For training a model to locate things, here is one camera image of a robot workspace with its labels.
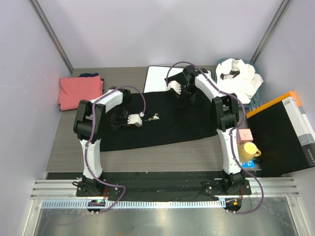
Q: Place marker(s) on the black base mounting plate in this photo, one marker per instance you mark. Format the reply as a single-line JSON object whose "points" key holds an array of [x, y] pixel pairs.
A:
{"points": [[164, 186]]}

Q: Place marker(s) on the teal laundry basket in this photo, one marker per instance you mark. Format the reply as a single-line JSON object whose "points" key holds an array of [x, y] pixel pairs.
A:
{"points": [[257, 98]]}

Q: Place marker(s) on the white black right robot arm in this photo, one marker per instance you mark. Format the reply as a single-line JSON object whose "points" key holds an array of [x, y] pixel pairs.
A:
{"points": [[224, 114]]}

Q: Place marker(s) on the black floral print t-shirt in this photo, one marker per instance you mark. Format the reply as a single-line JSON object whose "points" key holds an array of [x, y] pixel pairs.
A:
{"points": [[167, 120]]}

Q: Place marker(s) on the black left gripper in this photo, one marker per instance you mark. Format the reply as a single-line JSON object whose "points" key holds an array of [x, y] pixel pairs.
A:
{"points": [[123, 120]]}

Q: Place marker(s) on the aluminium rail frame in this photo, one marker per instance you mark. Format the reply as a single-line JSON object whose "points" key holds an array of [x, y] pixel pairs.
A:
{"points": [[64, 194]]}

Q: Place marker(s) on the white crumpled t-shirts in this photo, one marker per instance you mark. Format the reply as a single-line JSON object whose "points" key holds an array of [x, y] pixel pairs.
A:
{"points": [[237, 78]]}

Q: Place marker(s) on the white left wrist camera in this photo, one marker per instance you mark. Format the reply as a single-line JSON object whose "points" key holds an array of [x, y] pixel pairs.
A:
{"points": [[135, 119]]}

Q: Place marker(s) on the folded coral pink t-shirt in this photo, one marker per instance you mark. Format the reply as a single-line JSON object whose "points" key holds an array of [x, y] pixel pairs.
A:
{"points": [[75, 89]]}

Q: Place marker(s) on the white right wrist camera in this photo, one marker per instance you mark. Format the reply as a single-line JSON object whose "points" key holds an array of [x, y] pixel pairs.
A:
{"points": [[175, 86]]}

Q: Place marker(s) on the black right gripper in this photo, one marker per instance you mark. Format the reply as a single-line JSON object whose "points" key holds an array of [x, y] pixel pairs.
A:
{"points": [[183, 92]]}

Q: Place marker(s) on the folded dark navy t-shirt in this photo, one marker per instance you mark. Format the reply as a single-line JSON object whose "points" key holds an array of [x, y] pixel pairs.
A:
{"points": [[90, 75]]}

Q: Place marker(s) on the pink cube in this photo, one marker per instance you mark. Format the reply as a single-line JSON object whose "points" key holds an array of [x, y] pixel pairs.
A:
{"points": [[244, 136]]}

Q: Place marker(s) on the white tray board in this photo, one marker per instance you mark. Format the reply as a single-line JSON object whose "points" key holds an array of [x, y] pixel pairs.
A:
{"points": [[158, 78]]}

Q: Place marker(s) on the black orange box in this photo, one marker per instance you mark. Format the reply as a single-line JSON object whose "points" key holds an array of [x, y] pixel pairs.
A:
{"points": [[284, 135]]}

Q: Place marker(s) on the blue picture book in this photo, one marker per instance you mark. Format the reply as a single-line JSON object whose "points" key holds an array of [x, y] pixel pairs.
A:
{"points": [[249, 165]]}

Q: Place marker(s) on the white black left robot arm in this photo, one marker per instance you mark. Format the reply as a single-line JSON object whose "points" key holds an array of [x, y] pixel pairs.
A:
{"points": [[89, 126]]}

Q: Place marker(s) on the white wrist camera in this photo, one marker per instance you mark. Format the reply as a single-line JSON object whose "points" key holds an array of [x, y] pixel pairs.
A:
{"points": [[175, 86], [135, 119]]}

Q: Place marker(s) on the yellow mug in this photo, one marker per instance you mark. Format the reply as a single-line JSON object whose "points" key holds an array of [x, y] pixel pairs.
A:
{"points": [[248, 151]]}

